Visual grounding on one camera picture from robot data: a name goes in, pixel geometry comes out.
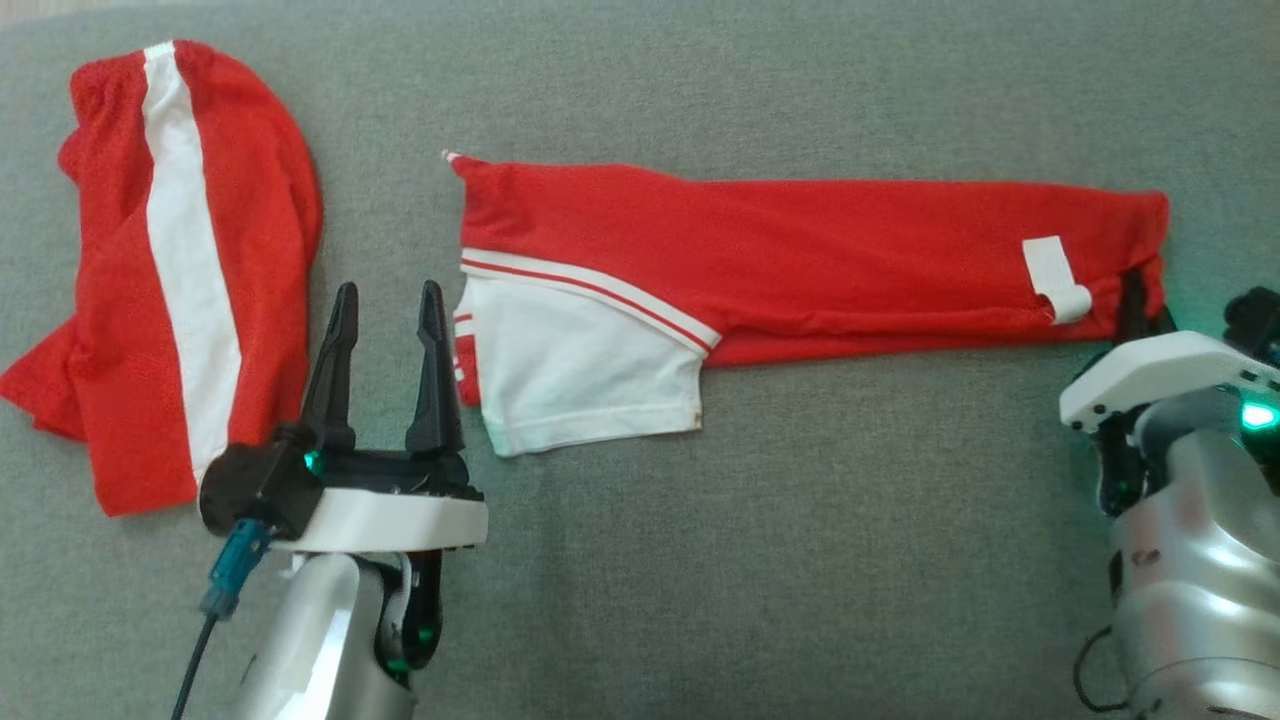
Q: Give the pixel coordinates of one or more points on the red shorts with white stripe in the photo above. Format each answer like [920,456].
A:
[110,300]

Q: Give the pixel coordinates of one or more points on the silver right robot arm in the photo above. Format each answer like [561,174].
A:
[1200,580]

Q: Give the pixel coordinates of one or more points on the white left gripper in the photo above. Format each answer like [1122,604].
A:
[400,515]

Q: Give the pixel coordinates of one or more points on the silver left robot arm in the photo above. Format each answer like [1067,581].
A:
[310,650]

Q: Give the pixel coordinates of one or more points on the red Bulls 23 jersey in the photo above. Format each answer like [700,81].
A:
[800,240]

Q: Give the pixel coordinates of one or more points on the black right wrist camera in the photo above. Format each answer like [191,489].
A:
[1258,320]

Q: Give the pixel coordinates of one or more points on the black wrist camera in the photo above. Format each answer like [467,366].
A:
[1258,320]
[255,485]

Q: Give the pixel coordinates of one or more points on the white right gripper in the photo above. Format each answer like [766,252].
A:
[1160,375]

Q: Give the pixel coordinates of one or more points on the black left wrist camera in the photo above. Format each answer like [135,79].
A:
[255,485]

